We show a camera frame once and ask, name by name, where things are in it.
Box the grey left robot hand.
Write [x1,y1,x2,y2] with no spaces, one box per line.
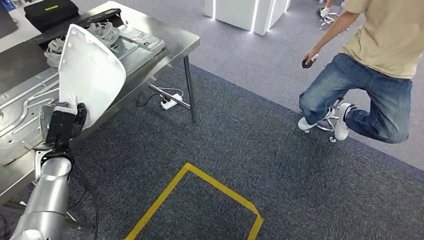
[39,102,89,133]

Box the white plastic car body part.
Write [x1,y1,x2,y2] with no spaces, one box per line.
[58,23,127,130]

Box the black bag with yellow label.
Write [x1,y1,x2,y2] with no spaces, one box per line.
[23,0,80,33]

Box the stainless steel workbench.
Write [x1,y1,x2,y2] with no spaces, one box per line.
[0,0,201,233]

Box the chrome swivel stool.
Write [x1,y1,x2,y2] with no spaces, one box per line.
[303,96,349,144]

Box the grey plastic wheel cover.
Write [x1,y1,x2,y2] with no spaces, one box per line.
[43,21,121,69]

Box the person's hand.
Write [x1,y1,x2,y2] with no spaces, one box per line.
[303,47,320,66]

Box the long black bar case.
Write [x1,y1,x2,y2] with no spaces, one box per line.
[33,8,125,46]

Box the white power strip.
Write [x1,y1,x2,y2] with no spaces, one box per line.
[160,93,184,111]

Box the white partition with light strips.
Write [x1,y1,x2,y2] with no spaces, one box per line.
[204,0,292,37]

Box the chrome office chair base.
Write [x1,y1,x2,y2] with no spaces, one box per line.
[317,11,351,32]

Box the yellow floor tape rectangle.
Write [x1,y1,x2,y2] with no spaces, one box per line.
[124,162,265,240]

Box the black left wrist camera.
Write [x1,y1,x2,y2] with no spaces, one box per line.
[44,110,79,147]

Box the white desk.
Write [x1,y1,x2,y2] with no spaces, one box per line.
[0,0,112,54]

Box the grey laptop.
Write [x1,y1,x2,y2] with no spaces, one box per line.
[0,2,19,40]

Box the white power cord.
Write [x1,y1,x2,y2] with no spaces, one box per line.
[155,86,185,99]

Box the black power cord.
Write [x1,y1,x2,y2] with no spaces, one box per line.
[135,92,163,108]

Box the black and white handheld controller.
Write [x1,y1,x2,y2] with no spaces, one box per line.
[301,53,320,70]

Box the large stamped metal panel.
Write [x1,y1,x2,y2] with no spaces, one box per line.
[0,24,167,167]

